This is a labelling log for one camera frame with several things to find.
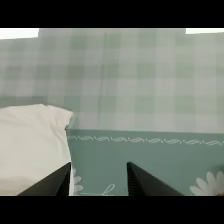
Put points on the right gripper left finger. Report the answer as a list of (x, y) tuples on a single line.
[(55, 184)]

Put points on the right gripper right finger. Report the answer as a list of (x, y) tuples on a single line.
[(144, 185)]

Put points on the white T-shirt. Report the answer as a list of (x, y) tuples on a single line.
[(30, 143)]

